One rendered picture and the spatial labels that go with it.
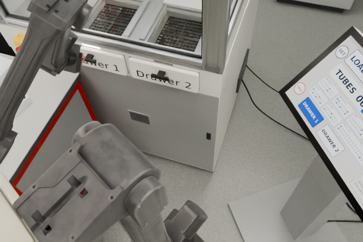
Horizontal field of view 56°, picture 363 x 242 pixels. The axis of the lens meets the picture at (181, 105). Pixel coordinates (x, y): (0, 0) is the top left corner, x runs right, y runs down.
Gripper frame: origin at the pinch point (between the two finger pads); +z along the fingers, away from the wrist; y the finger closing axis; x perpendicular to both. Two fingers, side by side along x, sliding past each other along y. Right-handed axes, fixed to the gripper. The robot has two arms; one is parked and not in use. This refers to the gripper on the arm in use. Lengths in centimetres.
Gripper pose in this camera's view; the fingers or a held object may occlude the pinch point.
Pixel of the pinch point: (82, 56)
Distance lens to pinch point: 136.6
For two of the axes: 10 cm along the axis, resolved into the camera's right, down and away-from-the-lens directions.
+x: -9.5, -2.5, 2.0
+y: 2.1, -9.6, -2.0
